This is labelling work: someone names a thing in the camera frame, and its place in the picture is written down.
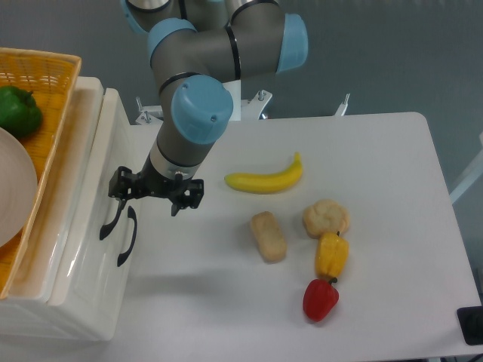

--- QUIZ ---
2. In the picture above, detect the oblong bread loaf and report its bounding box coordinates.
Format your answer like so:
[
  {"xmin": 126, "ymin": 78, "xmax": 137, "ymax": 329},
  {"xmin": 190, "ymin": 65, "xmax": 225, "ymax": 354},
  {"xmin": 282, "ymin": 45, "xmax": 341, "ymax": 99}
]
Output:
[{"xmin": 250, "ymin": 211, "xmax": 288, "ymax": 262}]

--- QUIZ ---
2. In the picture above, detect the white post at right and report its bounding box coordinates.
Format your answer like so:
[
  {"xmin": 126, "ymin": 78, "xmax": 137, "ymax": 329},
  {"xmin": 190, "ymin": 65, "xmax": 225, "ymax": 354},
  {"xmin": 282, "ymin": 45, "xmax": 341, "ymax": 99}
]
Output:
[{"xmin": 449, "ymin": 133, "xmax": 482, "ymax": 205}]

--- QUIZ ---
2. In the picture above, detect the black drawer handle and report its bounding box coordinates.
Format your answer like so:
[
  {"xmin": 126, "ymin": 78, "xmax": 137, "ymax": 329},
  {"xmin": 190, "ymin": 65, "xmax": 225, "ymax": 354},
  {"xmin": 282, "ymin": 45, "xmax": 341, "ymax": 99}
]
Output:
[
  {"xmin": 99, "ymin": 170, "xmax": 126, "ymax": 241},
  {"xmin": 116, "ymin": 206, "xmax": 138, "ymax": 267}
]

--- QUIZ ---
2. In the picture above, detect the yellow bell pepper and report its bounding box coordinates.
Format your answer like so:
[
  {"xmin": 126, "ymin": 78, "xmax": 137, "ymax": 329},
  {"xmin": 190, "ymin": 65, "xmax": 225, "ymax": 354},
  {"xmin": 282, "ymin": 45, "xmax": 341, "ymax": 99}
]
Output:
[{"xmin": 315, "ymin": 232, "xmax": 349, "ymax": 278}]

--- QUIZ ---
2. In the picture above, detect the black lower drawer handle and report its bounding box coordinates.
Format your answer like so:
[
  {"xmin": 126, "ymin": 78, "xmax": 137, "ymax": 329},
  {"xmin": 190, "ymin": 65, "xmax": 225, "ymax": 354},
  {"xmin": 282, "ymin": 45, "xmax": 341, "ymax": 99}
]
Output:
[{"xmin": 116, "ymin": 206, "xmax": 138, "ymax": 267}]

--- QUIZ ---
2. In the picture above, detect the beige round plate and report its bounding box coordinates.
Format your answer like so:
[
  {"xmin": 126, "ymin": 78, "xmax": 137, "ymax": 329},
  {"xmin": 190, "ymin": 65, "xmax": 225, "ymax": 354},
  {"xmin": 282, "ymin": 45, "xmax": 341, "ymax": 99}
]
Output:
[{"xmin": 1, "ymin": 129, "xmax": 38, "ymax": 247}]

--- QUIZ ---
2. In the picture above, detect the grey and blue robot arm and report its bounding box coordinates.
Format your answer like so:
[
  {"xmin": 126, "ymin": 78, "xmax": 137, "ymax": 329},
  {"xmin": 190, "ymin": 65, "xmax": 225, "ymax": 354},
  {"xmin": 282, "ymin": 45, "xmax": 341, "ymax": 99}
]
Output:
[{"xmin": 109, "ymin": 1, "xmax": 309, "ymax": 213}]

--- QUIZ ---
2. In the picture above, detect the yellow banana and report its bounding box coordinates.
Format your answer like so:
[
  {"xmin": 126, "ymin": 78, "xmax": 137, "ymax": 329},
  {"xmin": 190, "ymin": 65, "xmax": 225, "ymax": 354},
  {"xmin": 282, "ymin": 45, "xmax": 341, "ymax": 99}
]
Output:
[{"xmin": 224, "ymin": 152, "xmax": 303, "ymax": 195}]

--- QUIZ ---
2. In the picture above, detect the black top drawer handle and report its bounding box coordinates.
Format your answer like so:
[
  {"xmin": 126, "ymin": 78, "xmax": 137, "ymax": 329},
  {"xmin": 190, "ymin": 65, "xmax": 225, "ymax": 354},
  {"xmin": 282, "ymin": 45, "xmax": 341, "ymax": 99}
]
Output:
[{"xmin": 99, "ymin": 170, "xmax": 126, "ymax": 241}]

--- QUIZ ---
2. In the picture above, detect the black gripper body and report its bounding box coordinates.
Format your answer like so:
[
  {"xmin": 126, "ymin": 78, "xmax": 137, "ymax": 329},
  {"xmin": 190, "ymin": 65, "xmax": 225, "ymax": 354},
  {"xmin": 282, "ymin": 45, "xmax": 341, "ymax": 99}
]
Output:
[{"xmin": 132, "ymin": 156, "xmax": 191, "ymax": 200}]

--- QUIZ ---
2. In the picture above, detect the black device at edge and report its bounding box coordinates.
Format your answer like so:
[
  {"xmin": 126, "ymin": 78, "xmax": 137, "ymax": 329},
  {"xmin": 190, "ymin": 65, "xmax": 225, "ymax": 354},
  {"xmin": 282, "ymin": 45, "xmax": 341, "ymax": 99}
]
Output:
[{"xmin": 457, "ymin": 305, "xmax": 483, "ymax": 345}]

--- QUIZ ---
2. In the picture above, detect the round bread roll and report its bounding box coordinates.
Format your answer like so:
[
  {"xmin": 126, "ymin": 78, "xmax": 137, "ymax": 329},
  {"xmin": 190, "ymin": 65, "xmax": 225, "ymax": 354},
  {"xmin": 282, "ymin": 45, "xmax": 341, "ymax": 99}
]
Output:
[{"xmin": 303, "ymin": 199, "xmax": 350, "ymax": 238}]

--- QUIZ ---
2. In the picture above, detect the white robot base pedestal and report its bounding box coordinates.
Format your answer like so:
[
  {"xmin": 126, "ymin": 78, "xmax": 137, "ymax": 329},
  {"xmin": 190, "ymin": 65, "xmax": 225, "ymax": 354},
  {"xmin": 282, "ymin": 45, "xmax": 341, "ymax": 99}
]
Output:
[{"xmin": 223, "ymin": 80, "xmax": 242, "ymax": 121}]

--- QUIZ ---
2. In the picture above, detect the green bell pepper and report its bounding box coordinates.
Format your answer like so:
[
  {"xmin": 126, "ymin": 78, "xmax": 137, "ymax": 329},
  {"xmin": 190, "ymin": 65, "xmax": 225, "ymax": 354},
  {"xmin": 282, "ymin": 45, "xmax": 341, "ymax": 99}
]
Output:
[{"xmin": 1, "ymin": 85, "xmax": 43, "ymax": 139}]

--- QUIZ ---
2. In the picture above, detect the orange woven basket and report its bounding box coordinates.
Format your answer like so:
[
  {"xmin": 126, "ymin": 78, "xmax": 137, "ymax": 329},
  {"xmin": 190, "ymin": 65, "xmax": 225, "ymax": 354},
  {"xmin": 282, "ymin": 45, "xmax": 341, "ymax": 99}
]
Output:
[{"xmin": 1, "ymin": 48, "xmax": 82, "ymax": 299}]

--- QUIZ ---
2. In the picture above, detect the white drawer cabinet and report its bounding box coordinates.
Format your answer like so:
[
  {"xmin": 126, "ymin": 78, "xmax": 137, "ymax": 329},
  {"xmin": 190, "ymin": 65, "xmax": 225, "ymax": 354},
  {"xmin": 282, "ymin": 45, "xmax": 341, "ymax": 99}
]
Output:
[{"xmin": 0, "ymin": 76, "xmax": 114, "ymax": 343}]

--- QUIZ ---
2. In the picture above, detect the red bell pepper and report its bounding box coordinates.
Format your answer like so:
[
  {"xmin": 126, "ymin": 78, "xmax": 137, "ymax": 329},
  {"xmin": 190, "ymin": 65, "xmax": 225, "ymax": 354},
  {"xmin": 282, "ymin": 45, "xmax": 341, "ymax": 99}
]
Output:
[{"xmin": 303, "ymin": 278, "xmax": 340, "ymax": 323}]

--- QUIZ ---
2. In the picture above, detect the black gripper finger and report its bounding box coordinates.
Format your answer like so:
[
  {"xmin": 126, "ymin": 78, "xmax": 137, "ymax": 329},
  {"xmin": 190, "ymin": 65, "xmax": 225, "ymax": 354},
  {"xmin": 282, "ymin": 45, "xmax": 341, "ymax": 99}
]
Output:
[
  {"xmin": 108, "ymin": 166, "xmax": 137, "ymax": 214},
  {"xmin": 170, "ymin": 179, "xmax": 205, "ymax": 216}
]

